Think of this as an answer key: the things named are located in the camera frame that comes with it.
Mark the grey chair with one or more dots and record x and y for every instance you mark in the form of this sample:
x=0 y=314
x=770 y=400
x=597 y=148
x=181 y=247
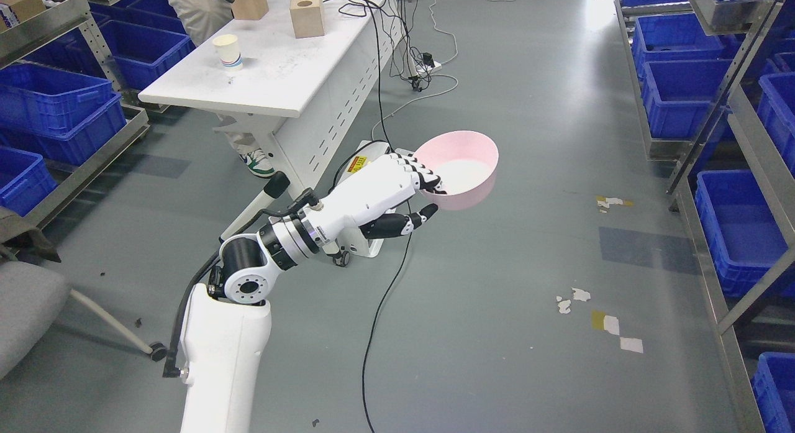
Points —
x=32 y=297

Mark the white sneaker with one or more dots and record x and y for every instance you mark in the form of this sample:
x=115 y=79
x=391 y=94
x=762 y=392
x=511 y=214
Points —
x=258 y=163

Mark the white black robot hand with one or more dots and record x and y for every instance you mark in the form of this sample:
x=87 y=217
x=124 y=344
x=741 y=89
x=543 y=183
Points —
x=364 y=199

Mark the white folding table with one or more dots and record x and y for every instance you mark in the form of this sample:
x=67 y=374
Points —
x=298 y=97

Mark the paper cup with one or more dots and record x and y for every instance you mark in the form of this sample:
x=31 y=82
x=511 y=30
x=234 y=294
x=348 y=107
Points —
x=228 y=50

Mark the pink ikea bowl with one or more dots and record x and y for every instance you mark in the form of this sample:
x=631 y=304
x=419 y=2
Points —
x=466 y=161

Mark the wooden block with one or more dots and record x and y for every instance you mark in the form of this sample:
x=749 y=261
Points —
x=307 y=17

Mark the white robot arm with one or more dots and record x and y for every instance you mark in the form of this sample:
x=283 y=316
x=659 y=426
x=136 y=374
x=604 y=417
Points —
x=223 y=321

